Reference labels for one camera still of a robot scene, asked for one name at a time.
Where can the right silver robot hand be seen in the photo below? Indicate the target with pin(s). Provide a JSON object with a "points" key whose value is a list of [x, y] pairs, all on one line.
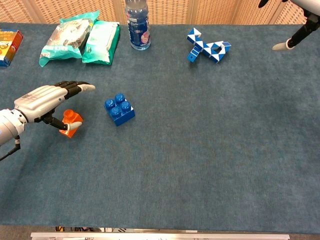
{"points": [[310, 7]]}

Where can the wooden lattice screen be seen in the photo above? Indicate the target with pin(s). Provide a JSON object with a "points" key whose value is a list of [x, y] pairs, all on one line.
{"points": [[175, 11]]}

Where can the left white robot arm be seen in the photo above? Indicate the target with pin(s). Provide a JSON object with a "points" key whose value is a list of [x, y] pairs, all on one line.
{"points": [[10, 125]]}

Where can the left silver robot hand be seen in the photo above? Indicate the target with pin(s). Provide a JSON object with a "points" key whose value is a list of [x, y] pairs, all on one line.
{"points": [[40, 100]]}

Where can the aluminium profile rail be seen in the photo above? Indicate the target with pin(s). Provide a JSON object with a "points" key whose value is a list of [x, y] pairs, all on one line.
{"points": [[160, 236]]}

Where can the blue toy brick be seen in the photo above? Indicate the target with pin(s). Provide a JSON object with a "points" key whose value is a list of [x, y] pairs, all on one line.
{"points": [[120, 113]]}

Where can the orange toy brick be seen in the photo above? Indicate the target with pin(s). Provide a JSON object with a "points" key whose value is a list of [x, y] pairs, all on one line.
{"points": [[72, 117]]}

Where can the orange yellow carton box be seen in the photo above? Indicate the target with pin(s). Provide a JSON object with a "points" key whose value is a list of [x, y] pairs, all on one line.
{"points": [[8, 47]]}

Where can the teal felt table cloth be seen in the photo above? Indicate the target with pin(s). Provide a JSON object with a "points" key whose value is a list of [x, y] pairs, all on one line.
{"points": [[175, 150]]}

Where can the teal clear snack bag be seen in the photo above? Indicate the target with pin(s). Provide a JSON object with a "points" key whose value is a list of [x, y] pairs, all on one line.
{"points": [[65, 42]]}

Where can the blue label plastic bottle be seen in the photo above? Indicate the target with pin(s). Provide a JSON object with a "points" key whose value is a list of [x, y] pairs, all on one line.
{"points": [[138, 27]]}

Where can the blue white snake puzzle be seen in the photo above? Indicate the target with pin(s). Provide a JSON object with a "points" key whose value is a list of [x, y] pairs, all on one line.
{"points": [[207, 48]]}

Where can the green wet wipes pack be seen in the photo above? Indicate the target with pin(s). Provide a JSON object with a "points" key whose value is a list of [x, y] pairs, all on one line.
{"points": [[100, 45]]}

